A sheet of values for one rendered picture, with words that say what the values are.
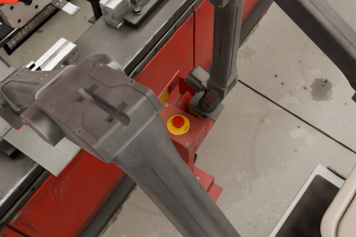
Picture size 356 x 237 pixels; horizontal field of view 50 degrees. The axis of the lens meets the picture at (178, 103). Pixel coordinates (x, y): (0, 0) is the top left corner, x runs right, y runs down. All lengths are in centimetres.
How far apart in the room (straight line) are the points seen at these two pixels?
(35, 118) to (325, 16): 51
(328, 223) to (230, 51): 48
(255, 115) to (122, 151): 182
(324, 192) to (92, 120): 63
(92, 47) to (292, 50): 146
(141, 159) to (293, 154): 174
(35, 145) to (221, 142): 124
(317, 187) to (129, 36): 76
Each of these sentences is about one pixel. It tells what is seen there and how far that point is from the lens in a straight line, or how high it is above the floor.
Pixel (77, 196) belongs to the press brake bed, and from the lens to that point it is 144.
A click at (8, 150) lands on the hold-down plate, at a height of 91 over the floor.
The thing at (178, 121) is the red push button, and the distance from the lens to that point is 117.
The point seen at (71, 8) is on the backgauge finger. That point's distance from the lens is 124.
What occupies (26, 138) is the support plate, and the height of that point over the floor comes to 100.
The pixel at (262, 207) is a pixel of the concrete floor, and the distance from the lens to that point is 194.
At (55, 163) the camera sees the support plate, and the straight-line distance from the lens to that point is 96.
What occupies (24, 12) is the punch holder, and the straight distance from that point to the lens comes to 98.
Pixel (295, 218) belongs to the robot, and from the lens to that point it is 85.
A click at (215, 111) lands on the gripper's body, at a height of 80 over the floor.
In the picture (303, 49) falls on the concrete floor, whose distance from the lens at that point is 246.
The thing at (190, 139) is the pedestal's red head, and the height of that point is 78.
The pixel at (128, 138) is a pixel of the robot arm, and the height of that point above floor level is 153.
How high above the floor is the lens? 184
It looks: 59 degrees down
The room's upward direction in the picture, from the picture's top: 4 degrees counter-clockwise
